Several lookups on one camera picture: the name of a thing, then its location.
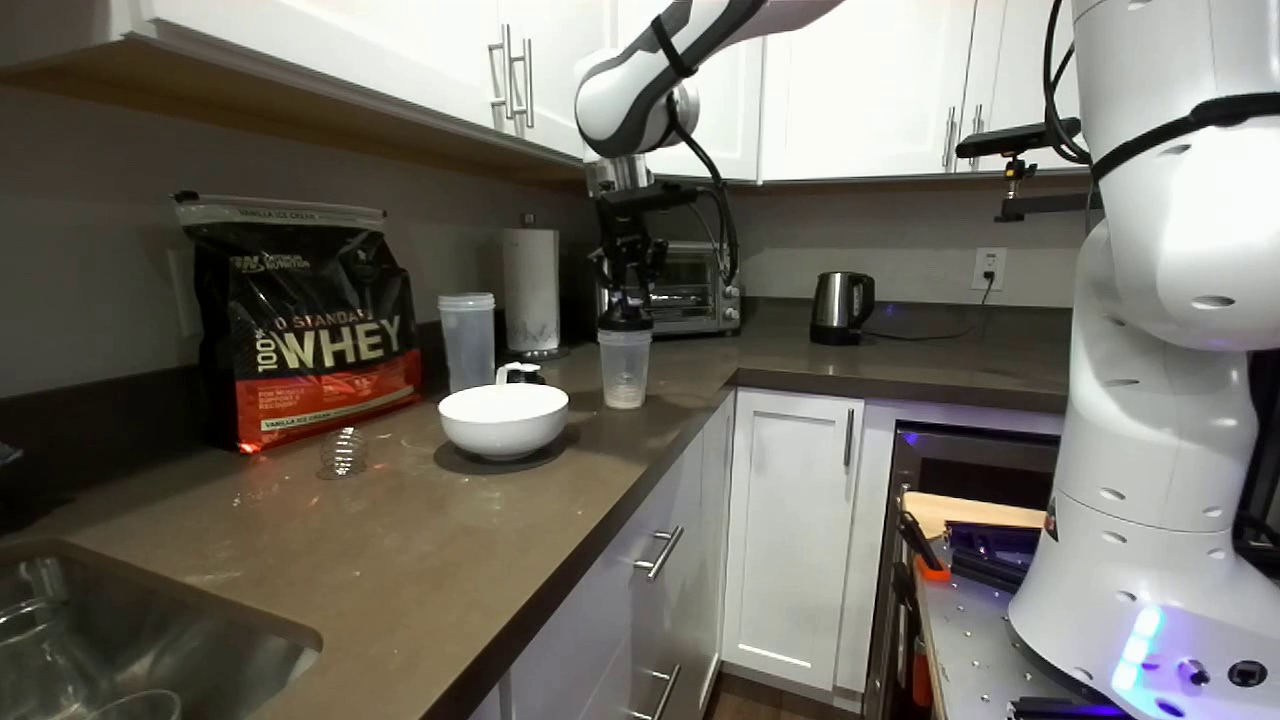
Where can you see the light wooden plank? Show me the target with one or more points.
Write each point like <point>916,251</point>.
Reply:
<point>983,510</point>

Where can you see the black shaker lid white cap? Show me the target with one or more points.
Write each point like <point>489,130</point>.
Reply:
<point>522,373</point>

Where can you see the black shaker bottle lid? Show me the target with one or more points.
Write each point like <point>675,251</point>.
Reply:
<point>627,326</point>

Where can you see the light lower kitchen cabinets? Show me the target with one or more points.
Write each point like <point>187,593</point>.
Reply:
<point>795,533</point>

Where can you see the white wall outlet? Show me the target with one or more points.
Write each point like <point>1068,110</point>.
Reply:
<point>988,265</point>

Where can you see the white upper kitchen cabinets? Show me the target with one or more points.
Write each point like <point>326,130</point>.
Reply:
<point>853,94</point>

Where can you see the silver toaster oven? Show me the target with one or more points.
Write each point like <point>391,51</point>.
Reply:
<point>703,286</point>

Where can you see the stainless steel sink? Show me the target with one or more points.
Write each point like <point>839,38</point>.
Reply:
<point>145,624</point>

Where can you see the short clear shaker bottle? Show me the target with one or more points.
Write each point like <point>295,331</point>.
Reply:
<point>627,373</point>

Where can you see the black orange bar clamp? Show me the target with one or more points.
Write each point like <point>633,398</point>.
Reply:
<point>927,550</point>

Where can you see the small silver metal object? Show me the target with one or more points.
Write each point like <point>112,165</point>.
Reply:
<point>345,450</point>

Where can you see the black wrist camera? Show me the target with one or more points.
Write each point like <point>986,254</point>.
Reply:
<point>655,199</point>

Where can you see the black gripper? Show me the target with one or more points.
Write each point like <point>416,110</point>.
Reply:
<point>627,241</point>

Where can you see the tall clear shaker bottle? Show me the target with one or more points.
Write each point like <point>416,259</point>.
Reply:
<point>467,341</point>

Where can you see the perforated metal robot base plate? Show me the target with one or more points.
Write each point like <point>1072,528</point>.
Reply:
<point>986,654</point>

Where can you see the stainless electric kettle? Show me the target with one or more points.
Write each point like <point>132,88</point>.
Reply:
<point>843,304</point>

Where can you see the black exterior camera on mount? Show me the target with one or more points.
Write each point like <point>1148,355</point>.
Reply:
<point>1022,139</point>

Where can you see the white ceramic bowl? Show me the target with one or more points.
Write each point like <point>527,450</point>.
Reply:
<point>506,422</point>

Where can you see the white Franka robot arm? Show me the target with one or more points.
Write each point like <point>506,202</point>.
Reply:
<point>1175,403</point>

